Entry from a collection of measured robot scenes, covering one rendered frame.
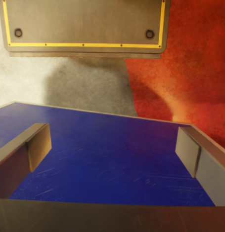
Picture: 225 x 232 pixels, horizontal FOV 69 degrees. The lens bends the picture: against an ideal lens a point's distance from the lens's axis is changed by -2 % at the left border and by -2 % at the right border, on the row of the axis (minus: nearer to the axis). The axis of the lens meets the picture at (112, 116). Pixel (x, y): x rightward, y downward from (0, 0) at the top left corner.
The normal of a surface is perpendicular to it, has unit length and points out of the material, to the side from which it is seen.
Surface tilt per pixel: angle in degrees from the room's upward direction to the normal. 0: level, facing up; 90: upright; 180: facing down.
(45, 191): 90
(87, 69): 0
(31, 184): 90
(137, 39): 0
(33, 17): 0
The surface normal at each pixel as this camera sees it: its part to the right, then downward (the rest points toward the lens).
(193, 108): -0.03, 0.29
